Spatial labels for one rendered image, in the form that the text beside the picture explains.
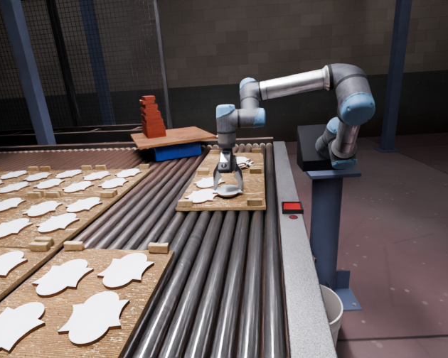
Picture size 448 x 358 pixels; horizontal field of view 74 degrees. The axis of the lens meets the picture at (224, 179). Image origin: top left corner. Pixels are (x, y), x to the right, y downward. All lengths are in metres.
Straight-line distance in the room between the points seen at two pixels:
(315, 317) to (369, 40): 6.40
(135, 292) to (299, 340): 0.38
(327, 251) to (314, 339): 1.33
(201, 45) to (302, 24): 1.94
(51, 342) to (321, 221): 1.49
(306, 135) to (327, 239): 0.64
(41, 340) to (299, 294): 0.55
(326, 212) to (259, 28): 4.95
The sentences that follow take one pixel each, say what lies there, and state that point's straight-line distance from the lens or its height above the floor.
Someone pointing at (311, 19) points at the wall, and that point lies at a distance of 6.54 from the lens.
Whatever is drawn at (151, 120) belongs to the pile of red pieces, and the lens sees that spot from 2.08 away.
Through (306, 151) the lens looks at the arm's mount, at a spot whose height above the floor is 0.97.
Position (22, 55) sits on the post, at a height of 1.66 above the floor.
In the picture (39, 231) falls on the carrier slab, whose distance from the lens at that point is 1.21.
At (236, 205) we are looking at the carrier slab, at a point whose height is 0.94.
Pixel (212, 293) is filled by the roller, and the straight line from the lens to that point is 0.76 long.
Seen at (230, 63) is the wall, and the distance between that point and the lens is 6.26.
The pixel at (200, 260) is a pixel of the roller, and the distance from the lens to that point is 0.87.
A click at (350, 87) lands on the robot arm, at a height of 1.34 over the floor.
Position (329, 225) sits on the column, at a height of 0.54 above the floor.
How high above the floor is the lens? 1.41
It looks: 19 degrees down
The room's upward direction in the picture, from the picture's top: 4 degrees counter-clockwise
